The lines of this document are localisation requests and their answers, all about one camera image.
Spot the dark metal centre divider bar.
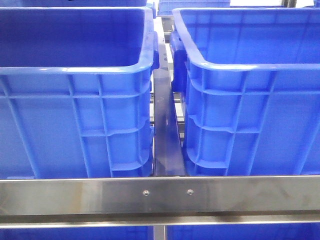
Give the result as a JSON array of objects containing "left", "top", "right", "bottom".
[{"left": 153, "top": 41, "right": 186, "bottom": 177}]

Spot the left blue plastic bin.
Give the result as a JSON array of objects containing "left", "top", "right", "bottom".
[{"left": 0, "top": 7, "right": 159, "bottom": 179}]

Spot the blue plastic bin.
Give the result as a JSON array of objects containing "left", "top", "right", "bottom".
[
  {"left": 170, "top": 7, "right": 320, "bottom": 176},
  {"left": 0, "top": 7, "right": 159, "bottom": 179}
]

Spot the right blue plastic bin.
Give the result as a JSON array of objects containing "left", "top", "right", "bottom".
[{"left": 170, "top": 7, "right": 320, "bottom": 176}]

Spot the far right blue bin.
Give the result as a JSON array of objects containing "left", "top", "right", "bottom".
[{"left": 158, "top": 0, "right": 231, "bottom": 16}]

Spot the lower left blue bin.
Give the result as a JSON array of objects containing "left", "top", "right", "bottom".
[{"left": 0, "top": 226, "right": 151, "bottom": 240}]

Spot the lower right blue bin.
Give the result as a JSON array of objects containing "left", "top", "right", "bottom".
[{"left": 167, "top": 223, "right": 320, "bottom": 240}]

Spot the far left blue bin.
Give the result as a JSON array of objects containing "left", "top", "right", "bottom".
[{"left": 5, "top": 0, "right": 155, "bottom": 8}]

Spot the stainless steel front rail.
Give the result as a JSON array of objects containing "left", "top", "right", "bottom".
[{"left": 0, "top": 175, "right": 320, "bottom": 228}]

